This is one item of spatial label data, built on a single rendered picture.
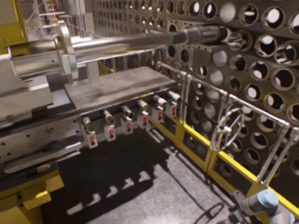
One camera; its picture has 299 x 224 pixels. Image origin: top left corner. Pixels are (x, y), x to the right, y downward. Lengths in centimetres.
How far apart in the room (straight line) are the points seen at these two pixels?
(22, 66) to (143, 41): 77
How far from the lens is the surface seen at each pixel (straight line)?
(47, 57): 114
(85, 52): 120
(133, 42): 131
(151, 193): 204
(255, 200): 96
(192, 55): 250
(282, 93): 235
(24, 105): 144
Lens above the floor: 172
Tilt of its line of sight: 33 degrees down
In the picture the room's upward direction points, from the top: straight up
